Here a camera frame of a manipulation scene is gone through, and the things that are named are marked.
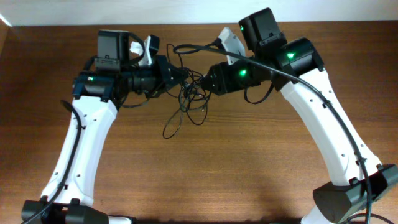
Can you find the black usb cables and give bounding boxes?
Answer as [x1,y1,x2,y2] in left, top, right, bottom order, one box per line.
[162,43,212,140]

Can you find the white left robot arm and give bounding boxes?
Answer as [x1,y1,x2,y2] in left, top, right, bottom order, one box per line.
[21,30,188,224]

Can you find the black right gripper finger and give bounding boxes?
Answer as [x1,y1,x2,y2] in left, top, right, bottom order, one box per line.
[201,70,215,85]
[200,81,218,93]

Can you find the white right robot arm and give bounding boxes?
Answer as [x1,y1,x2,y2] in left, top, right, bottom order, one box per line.
[201,8,397,223]

